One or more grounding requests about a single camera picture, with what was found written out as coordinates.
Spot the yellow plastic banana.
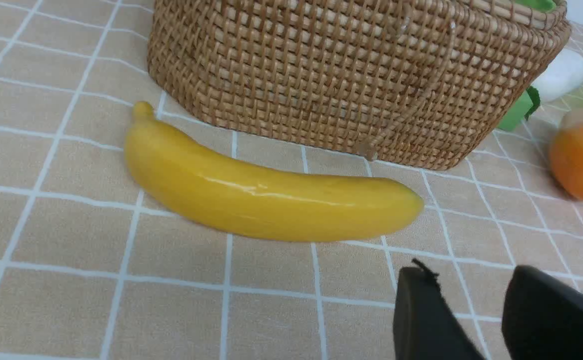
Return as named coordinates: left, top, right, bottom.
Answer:
left=123, top=101, right=425, bottom=243

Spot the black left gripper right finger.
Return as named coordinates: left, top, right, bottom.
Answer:
left=501, top=265, right=583, bottom=360

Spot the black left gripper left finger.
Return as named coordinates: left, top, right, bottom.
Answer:
left=393, top=259, right=484, bottom=360

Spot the white plastic radish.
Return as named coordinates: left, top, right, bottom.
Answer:
left=531, top=48, right=583, bottom=103

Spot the woven wicker basket green lining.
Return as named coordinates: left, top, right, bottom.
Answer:
left=147, top=0, right=572, bottom=171

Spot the green foam cube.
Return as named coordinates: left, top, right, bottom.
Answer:
left=496, top=90, right=534, bottom=132

